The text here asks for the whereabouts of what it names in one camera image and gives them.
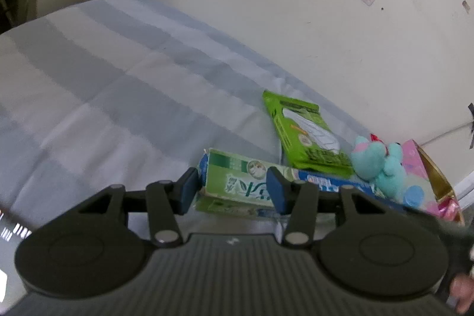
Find black tape cross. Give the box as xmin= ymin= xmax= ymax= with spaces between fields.
xmin=467 ymin=102 xmax=474 ymax=150

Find person's right hand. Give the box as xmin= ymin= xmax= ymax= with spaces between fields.
xmin=449 ymin=272 xmax=474 ymax=315

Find striped bed sheet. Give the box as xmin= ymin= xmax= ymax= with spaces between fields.
xmin=0 ymin=0 xmax=374 ymax=243

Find green white toothpaste box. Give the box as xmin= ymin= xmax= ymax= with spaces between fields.
xmin=194 ymin=148 xmax=408 ymax=219

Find red pink plush toy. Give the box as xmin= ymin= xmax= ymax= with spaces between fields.
xmin=369 ymin=133 xmax=390 ymax=154

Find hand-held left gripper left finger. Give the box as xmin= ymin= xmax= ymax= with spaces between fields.
xmin=76 ymin=167 xmax=201 ymax=248

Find pink biscuit tin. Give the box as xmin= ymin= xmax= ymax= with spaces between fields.
xmin=401 ymin=139 xmax=466 ymax=226

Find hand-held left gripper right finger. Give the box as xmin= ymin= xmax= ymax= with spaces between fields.
xmin=266 ymin=166 xmax=389 ymax=247

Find green wet wipes packet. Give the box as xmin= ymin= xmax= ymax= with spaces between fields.
xmin=262 ymin=90 xmax=354 ymax=179

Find white window frame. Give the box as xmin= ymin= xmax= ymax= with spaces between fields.
xmin=452 ymin=178 xmax=474 ymax=207

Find grey wall cable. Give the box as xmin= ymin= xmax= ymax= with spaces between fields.
xmin=421 ymin=121 xmax=474 ymax=147

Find teal plush toy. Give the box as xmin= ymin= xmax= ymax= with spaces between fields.
xmin=350 ymin=134 xmax=407 ymax=203

